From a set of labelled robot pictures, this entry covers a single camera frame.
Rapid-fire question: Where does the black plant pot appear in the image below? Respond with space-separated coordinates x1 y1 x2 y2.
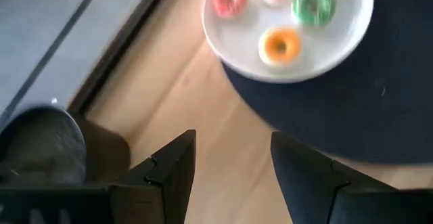
0 105 87 186

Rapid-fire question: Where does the green iced sprinkled donut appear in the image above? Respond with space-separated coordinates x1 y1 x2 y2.
291 0 337 27

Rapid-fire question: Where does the dark round woven mat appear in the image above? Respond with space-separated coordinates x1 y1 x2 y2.
221 0 433 166

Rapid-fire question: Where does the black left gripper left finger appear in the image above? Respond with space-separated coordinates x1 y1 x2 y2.
111 129 198 224

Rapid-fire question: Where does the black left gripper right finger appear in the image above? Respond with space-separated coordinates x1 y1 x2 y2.
270 131 397 224

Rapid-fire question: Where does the black table frame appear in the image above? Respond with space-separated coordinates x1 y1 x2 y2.
66 0 174 117

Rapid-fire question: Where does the orange iced donut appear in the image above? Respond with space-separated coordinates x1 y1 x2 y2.
258 26 303 67

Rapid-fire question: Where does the white round plate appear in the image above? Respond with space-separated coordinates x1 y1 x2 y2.
201 0 375 84

